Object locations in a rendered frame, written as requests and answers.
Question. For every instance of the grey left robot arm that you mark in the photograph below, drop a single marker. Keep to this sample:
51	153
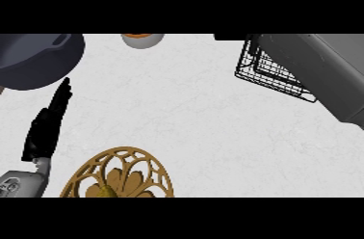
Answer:
21	183

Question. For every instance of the dark grey pan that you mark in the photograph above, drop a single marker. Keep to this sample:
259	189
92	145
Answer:
33	59

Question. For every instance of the grey cup with orange content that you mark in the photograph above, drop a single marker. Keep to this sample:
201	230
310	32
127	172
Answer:
142	41

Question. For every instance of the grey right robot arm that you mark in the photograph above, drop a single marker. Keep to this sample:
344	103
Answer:
313	69

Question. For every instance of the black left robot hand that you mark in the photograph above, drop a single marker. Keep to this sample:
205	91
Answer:
45	130

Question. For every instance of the golden ornate round tray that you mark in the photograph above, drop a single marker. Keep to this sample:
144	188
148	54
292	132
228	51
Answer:
121	177

